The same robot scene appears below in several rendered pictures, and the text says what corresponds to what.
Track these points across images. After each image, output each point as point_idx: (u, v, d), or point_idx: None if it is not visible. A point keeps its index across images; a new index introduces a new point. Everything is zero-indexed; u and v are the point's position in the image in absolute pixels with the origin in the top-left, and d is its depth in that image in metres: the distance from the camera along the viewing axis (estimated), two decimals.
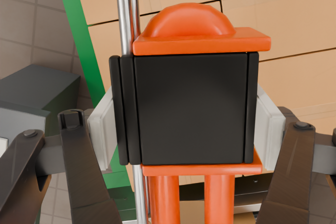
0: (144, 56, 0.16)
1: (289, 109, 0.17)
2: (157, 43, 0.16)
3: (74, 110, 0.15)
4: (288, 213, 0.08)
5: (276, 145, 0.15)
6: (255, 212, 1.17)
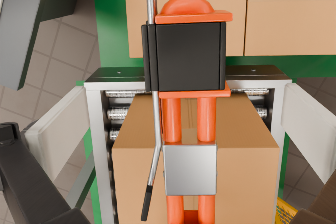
0: (161, 24, 0.29)
1: None
2: (169, 16, 0.29)
3: (6, 123, 0.13)
4: None
5: None
6: None
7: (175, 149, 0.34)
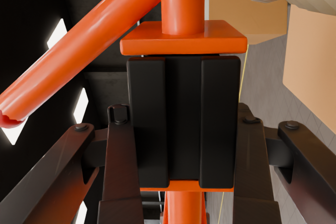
0: None
1: (247, 105, 0.18)
2: None
3: (123, 104, 0.15)
4: (260, 207, 0.08)
5: None
6: None
7: None
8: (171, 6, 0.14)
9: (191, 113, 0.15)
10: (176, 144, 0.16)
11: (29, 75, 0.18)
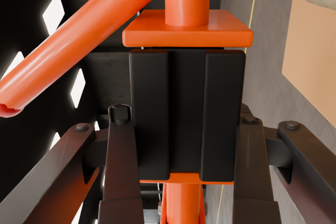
0: None
1: (247, 105, 0.18)
2: None
3: (124, 104, 0.15)
4: (260, 207, 0.08)
5: None
6: None
7: None
8: None
9: (194, 106, 0.15)
10: (177, 137, 0.15)
11: (28, 63, 0.18)
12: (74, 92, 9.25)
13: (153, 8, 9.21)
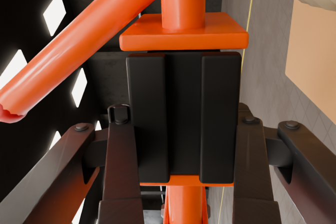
0: None
1: (247, 105, 0.18)
2: None
3: (124, 104, 0.15)
4: (260, 207, 0.08)
5: None
6: None
7: None
8: (171, 0, 0.14)
9: (192, 109, 0.15)
10: (176, 140, 0.16)
11: (29, 69, 0.18)
12: (75, 91, 9.27)
13: (154, 8, 9.21)
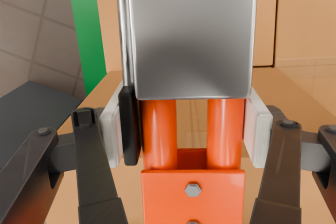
0: None
1: (278, 108, 0.17)
2: None
3: (87, 108, 0.15)
4: (281, 211, 0.08)
5: (263, 143, 0.15)
6: None
7: None
8: None
9: None
10: None
11: None
12: None
13: None
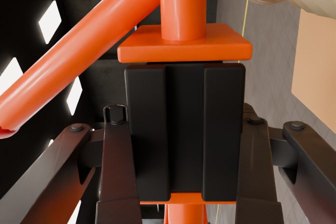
0: None
1: (251, 105, 0.18)
2: None
3: (119, 105, 0.15)
4: (263, 207, 0.08)
5: None
6: None
7: None
8: (171, 10, 0.14)
9: (193, 123, 0.14)
10: (177, 155, 0.15)
11: (22, 83, 0.17)
12: (70, 99, 9.22)
13: (149, 16, 9.26)
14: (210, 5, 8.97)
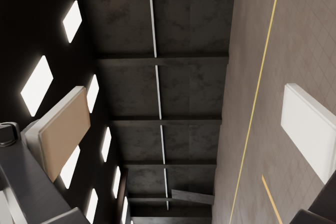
0: None
1: None
2: None
3: (6, 123, 0.13)
4: None
5: None
6: None
7: None
8: None
9: None
10: None
11: None
12: (89, 97, 9.41)
13: (167, 16, 9.45)
14: (226, 5, 9.16)
